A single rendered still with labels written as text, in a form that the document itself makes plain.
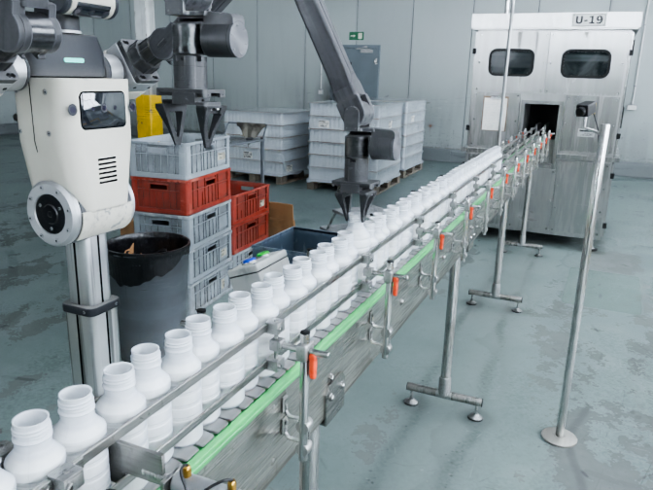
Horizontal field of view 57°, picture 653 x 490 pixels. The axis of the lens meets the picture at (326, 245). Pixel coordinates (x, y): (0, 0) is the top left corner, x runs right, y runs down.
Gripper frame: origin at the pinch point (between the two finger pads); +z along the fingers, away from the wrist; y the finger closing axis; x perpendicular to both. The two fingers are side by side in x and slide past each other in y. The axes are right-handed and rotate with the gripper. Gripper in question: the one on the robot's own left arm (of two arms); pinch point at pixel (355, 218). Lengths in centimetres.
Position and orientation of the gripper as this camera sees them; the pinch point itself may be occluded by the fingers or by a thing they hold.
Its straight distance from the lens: 146.1
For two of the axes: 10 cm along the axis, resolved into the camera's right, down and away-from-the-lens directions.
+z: -0.1, 9.7, 2.5
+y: -9.1, -1.1, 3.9
